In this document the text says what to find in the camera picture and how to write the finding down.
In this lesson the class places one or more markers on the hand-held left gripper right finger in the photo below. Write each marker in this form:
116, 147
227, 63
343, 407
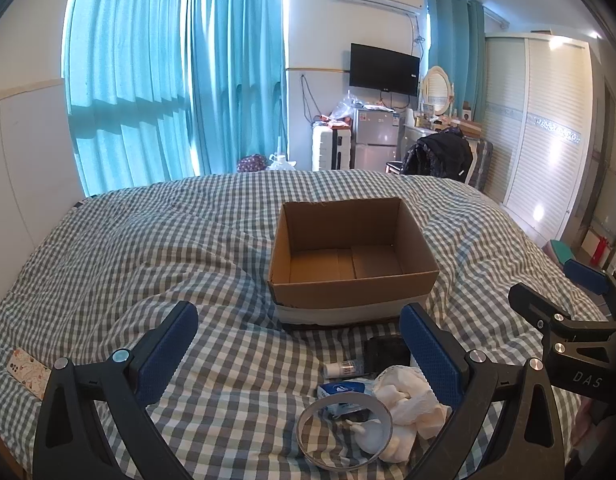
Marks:
428, 355

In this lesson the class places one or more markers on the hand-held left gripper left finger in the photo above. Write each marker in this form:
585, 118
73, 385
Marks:
167, 355

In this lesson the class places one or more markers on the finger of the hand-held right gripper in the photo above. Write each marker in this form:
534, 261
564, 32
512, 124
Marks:
538, 307
585, 272

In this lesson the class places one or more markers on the white tissue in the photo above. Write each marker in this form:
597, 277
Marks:
408, 402

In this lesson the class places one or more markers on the small white bottle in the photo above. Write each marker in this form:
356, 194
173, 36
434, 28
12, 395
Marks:
338, 369

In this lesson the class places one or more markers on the blue tissue packet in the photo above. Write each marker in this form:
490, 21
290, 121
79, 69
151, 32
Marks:
343, 388

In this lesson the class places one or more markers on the white pump bottle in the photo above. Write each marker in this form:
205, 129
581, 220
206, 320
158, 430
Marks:
373, 435

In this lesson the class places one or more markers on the cardboard box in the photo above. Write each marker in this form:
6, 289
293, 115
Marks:
338, 292

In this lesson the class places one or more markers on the silver tape roll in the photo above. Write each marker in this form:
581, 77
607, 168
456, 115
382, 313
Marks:
301, 432

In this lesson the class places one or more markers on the red object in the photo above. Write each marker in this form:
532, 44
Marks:
599, 251

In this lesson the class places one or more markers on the teal stool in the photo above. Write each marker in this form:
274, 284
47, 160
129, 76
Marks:
560, 250

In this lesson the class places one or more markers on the phone with floral case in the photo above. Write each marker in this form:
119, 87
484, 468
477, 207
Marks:
27, 372

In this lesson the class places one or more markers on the white louvred wardrobe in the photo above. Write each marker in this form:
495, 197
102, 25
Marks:
538, 135

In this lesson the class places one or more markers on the grey suitcase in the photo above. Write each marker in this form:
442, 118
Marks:
483, 165

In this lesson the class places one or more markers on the black jacket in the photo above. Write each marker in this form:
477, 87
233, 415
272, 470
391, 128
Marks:
438, 155

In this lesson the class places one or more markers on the purple patterned bag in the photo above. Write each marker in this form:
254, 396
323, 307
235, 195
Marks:
251, 164

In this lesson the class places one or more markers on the clear water jug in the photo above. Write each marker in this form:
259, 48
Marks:
280, 162

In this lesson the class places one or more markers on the silver fridge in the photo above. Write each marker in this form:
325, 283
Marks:
375, 137

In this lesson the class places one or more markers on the white suitcase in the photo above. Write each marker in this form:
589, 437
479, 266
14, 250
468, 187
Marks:
325, 150

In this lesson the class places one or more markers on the oval white vanity mirror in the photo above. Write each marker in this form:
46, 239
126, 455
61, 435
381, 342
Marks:
436, 90

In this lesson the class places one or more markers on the narrow teal curtain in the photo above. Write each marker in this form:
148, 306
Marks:
455, 50

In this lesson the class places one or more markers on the clear plastic bag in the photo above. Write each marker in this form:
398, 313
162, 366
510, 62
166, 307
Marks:
345, 106

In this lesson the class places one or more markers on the white curtain rod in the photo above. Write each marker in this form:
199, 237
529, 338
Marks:
497, 16

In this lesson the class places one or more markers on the wide teal curtain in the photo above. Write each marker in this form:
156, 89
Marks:
127, 85

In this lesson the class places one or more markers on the black wall television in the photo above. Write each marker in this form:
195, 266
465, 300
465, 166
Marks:
383, 67

